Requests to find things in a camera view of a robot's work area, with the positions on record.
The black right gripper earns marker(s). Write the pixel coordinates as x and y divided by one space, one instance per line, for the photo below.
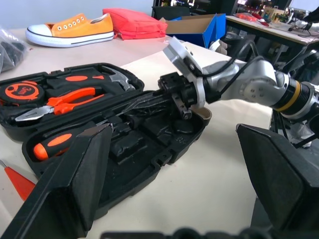
179 85

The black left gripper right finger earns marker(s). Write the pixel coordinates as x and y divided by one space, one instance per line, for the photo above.
281 179

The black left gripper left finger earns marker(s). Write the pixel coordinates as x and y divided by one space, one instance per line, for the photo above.
64 179

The black plastic tool case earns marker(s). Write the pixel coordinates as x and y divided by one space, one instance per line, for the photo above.
139 159

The black orange claw hammer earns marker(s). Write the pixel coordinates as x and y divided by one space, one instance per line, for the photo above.
122 79

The brown tape roll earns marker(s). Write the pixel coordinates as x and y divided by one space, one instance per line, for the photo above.
207 114

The blue cardboard box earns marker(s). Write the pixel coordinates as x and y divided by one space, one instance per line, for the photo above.
192 32

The red fabric bag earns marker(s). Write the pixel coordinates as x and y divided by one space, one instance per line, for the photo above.
137 25

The black orange tape measure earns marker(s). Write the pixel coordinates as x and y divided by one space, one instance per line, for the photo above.
22 92

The orange canvas sneaker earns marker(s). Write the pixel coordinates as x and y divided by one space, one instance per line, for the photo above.
82 27

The orange items on background table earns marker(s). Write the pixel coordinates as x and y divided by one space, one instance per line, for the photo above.
246 17

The background work table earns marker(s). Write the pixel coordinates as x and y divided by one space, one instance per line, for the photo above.
274 31

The clear plastic bag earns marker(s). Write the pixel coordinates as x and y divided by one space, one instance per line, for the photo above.
10 52

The wooden toy box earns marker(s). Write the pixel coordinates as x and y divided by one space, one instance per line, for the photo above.
274 13

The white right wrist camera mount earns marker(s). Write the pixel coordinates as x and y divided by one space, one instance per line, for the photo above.
179 52

